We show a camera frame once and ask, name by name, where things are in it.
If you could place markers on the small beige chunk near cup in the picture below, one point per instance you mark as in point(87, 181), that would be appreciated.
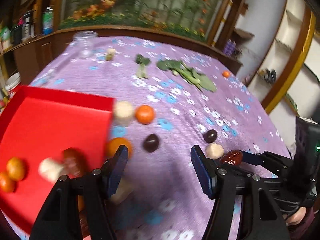
point(110, 52)

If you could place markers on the red tray box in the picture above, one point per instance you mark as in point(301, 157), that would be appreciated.
point(40, 123)

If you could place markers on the large yellow orange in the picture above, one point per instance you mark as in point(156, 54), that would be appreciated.
point(16, 169)

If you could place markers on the purple bottles pack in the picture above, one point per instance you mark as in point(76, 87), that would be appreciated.
point(229, 48)

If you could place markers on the small bok choy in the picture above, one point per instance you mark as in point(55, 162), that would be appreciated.
point(142, 62)

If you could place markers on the white sugarcane chunk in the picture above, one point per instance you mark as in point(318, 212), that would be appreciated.
point(51, 170)

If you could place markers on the white red plastic bucket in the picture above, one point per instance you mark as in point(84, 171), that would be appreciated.
point(13, 83)

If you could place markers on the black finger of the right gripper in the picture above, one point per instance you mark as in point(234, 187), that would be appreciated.
point(242, 176)
point(268, 160)

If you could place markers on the purple floral tablecloth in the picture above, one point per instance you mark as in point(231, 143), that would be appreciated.
point(167, 201)

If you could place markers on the green label water bottle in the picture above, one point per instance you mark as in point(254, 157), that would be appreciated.
point(47, 21)

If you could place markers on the red date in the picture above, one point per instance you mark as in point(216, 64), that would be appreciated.
point(233, 157)
point(72, 162)

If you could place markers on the far small orange kumquat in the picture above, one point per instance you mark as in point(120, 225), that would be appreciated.
point(226, 74)

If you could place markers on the small orange tangerine in tray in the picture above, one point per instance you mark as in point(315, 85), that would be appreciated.
point(6, 183)

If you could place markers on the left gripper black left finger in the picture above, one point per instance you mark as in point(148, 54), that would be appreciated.
point(99, 186)

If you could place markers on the clear plastic cup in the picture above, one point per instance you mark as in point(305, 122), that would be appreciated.
point(83, 42)

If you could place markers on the large bok choy leaves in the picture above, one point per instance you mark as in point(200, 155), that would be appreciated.
point(200, 80)

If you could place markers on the black kettle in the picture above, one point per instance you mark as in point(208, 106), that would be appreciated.
point(16, 35)

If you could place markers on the green white bag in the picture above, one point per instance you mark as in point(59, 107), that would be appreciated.
point(5, 38)

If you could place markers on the round beige rice ball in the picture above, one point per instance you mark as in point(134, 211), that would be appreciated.
point(214, 151)

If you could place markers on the wooden cabinet counter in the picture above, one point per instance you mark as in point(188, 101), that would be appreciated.
point(59, 50)

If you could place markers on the orange tangerine beside tray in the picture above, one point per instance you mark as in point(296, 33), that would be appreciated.
point(145, 114)

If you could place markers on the orange tangerine at tray edge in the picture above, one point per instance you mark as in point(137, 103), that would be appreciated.
point(112, 146)

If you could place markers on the steel black thermos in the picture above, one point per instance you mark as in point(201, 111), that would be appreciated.
point(28, 25)

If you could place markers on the round beige sugarcane piece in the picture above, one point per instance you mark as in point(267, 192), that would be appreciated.
point(123, 112)

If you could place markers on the flower garden mural panel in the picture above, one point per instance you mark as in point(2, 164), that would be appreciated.
point(189, 18)

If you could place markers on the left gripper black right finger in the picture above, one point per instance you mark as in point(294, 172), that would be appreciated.
point(218, 185)

